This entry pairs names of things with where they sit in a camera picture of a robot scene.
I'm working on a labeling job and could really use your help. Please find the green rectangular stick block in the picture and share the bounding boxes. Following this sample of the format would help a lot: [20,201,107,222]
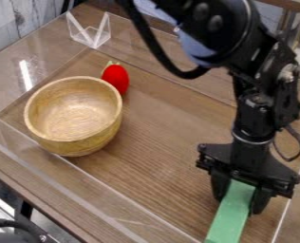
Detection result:
[203,180,255,243]

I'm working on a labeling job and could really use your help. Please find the clear acrylic front barrier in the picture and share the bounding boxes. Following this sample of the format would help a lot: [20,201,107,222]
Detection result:
[0,120,199,243]

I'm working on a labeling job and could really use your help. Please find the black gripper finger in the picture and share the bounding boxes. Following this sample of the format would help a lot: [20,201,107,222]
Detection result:
[250,187,274,215]
[211,169,231,201]

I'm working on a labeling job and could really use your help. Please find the clear acrylic corner bracket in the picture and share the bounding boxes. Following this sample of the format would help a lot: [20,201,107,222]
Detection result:
[64,12,111,49]

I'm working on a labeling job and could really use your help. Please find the metal table leg background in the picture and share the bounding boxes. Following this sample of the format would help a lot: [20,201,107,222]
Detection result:
[276,9,300,49]

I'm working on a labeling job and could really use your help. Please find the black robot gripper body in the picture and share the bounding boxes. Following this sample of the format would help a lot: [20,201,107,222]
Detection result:
[194,136,300,199]

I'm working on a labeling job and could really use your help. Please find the black table frame leg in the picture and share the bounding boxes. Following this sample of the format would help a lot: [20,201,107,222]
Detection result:
[13,199,60,243]

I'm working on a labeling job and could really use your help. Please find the brown wooden bowl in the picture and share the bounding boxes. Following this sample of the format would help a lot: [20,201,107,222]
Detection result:
[23,76,121,157]

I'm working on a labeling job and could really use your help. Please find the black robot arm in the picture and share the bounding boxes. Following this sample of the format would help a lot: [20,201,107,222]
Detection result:
[115,0,300,214]

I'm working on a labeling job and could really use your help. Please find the red toy strawberry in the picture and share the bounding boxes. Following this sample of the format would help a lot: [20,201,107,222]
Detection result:
[100,61,129,95]

